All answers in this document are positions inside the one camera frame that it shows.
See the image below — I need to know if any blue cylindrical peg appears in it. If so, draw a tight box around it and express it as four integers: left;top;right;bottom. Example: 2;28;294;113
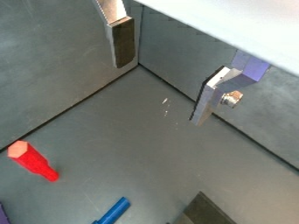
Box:
92;197;130;224

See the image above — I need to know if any black angled fixture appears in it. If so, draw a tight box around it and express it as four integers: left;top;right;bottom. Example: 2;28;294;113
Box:
172;192;237;224

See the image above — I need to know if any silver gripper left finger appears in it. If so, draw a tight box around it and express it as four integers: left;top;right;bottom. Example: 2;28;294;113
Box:
92;0;136;68

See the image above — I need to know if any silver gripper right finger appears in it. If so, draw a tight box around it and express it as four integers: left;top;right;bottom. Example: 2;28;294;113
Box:
190;50;269;125

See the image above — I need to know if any red hexagonal peg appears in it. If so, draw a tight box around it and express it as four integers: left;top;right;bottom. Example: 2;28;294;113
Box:
6;141;58;182

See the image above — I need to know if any purple base block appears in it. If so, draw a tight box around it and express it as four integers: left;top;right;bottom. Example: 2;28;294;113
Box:
0;203;10;224

